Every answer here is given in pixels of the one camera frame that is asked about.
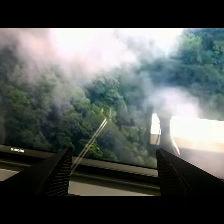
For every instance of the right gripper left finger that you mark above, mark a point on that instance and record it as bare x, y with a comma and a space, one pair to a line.
50, 176

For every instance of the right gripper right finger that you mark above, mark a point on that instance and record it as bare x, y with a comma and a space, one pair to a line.
180, 180

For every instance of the silver frame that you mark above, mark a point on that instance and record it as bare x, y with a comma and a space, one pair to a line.
110, 173

